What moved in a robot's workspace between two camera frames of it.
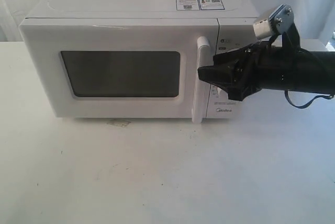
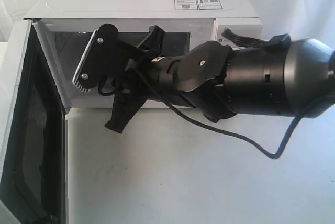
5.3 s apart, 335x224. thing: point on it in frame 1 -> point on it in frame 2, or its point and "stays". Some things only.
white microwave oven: [123, 67] -> [33, 165]
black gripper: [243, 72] -> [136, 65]
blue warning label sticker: [199, 3] stays
